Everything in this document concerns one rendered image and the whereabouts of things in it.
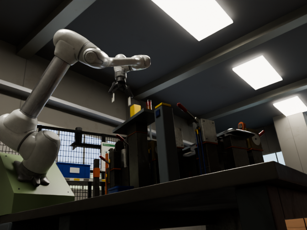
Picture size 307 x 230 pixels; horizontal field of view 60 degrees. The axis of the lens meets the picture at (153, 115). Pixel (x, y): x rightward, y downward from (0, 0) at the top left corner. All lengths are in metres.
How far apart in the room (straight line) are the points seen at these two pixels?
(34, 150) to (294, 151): 7.68
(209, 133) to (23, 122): 1.01
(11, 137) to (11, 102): 2.85
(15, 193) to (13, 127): 0.36
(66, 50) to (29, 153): 0.60
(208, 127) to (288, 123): 7.50
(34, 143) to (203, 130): 0.91
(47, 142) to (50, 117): 3.15
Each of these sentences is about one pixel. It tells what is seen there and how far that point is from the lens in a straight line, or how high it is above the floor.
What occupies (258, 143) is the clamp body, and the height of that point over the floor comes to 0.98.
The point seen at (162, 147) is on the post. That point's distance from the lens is 1.26.
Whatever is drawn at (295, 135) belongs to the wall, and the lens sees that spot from 8.66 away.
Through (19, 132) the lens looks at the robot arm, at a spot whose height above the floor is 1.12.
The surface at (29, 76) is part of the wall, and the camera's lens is 4.82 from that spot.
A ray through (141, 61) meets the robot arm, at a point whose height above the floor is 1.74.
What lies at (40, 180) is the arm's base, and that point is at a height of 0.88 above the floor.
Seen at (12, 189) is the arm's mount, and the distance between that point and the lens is 1.58.
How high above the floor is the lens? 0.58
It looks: 23 degrees up
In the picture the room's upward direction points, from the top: 4 degrees counter-clockwise
